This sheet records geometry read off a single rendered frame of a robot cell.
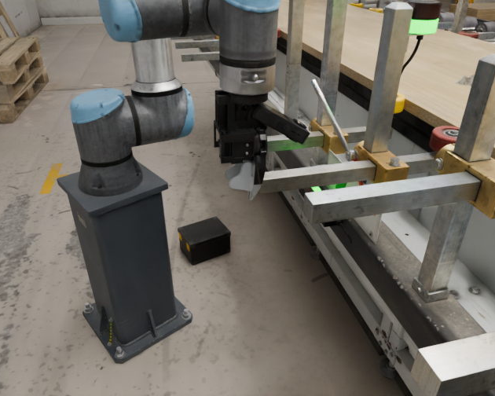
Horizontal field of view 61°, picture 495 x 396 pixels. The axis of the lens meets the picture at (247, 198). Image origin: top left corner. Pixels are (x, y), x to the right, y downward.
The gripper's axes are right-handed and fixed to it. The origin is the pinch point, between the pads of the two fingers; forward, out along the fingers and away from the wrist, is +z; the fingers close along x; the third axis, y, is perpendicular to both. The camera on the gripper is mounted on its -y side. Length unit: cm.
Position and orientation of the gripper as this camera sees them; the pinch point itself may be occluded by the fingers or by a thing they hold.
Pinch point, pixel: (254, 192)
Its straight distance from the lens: 80.3
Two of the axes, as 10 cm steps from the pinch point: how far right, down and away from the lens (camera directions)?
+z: -0.3, 8.6, 5.2
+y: -9.7, 1.0, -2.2
